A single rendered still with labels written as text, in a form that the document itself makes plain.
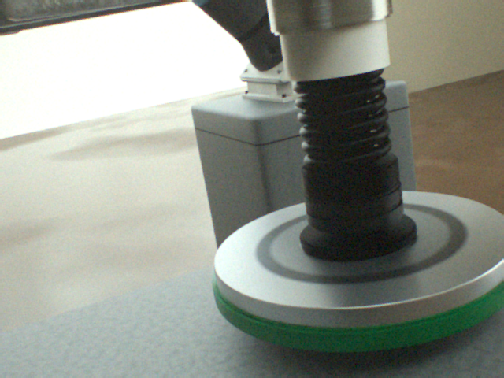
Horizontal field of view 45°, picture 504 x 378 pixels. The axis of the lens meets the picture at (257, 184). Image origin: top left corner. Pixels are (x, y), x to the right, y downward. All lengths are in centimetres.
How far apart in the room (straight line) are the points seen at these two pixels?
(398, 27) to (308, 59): 615
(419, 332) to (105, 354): 24
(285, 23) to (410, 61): 625
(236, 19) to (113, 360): 103
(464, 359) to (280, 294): 12
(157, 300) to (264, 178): 77
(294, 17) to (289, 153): 92
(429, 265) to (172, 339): 20
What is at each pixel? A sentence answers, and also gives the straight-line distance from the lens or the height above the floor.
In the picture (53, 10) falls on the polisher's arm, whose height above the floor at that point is 106.
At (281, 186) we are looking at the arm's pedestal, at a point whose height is 69.
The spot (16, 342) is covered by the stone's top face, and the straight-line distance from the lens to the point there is 55.
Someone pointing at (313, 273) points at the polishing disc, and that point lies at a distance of 40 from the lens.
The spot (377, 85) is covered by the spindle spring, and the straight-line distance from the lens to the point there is 41.
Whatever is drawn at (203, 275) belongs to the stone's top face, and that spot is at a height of 83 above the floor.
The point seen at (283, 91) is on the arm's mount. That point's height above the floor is 87.
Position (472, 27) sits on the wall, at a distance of 720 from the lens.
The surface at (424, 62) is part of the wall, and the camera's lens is 675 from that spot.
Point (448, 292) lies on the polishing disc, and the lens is 37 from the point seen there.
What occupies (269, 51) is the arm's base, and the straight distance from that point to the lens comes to 142.
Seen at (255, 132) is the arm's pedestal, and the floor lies 82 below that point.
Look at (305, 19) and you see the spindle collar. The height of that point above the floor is 104.
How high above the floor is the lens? 105
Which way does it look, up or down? 15 degrees down
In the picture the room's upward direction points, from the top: 9 degrees counter-clockwise
